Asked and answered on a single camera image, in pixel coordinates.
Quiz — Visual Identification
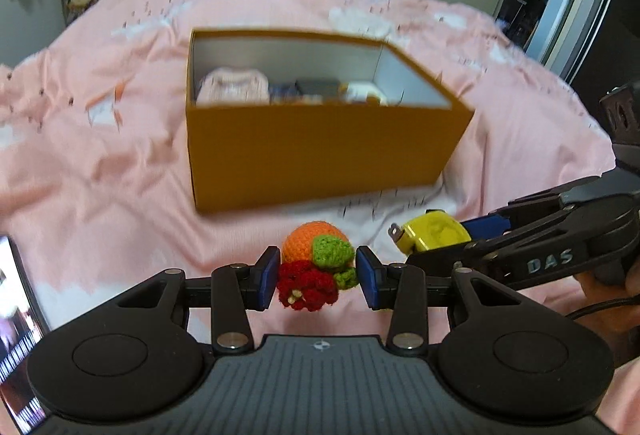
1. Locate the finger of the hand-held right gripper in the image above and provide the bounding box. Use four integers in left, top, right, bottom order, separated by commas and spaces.
405, 209, 567, 273
459, 175, 617, 242

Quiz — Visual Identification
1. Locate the white bunny plush striped hat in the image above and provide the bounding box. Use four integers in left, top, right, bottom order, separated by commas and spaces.
195, 68, 271, 105

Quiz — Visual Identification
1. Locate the black cable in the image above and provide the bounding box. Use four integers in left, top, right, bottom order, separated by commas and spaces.
565, 297, 640, 321

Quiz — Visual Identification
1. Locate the black smartphone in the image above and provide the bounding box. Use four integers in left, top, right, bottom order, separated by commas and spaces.
0, 235, 51, 433

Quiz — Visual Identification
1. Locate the orange cardboard box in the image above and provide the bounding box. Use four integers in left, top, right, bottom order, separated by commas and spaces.
185, 28, 476, 216

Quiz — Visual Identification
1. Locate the yellow tape measure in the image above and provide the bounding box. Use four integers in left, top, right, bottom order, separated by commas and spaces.
389, 210, 473, 256

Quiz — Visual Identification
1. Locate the crocheted orange fruit ornament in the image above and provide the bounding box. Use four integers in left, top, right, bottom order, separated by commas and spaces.
277, 221, 362, 313

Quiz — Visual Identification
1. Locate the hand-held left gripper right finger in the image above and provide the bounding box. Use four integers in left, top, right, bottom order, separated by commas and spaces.
355, 245, 522, 351

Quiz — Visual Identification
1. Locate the person's right hand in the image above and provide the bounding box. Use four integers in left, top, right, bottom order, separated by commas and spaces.
576, 259, 640, 301

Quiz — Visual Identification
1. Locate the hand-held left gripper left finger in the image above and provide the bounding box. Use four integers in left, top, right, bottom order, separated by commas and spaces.
117, 245, 282, 352

